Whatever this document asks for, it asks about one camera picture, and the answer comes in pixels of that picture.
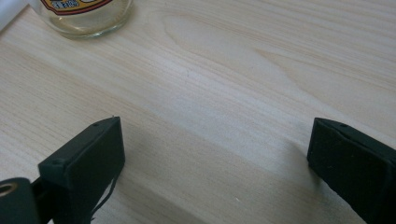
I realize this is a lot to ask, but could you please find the clear glass bottle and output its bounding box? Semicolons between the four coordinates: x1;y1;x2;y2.
31;0;134;40

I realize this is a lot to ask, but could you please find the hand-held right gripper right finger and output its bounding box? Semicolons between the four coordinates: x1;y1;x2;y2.
306;117;396;224

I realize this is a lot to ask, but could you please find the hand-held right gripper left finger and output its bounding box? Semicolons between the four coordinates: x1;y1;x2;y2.
37;116;126;224

